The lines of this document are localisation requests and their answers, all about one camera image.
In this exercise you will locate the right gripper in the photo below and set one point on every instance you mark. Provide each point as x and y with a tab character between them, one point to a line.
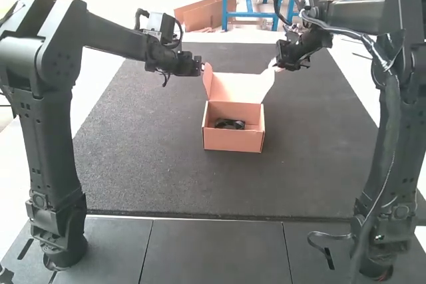
291	54

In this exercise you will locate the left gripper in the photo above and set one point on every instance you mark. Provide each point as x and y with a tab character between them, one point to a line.
188	64

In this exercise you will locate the cardboard box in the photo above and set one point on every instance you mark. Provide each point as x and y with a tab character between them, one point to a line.
233	139

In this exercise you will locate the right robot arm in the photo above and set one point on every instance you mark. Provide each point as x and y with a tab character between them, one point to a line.
392	151

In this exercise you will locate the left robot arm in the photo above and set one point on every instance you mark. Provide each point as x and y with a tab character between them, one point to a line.
50	131

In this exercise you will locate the brown cardboard sheet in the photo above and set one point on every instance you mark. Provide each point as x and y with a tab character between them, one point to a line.
206	11

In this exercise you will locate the black square fan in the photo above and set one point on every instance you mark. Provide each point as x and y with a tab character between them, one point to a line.
229	123

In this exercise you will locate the black mat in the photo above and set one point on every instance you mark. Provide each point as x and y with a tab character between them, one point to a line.
149	151

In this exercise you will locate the dark base panel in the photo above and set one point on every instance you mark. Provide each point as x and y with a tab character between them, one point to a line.
216	254
113	254
319	264

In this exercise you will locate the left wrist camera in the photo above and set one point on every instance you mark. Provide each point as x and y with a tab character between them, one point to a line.
159	26

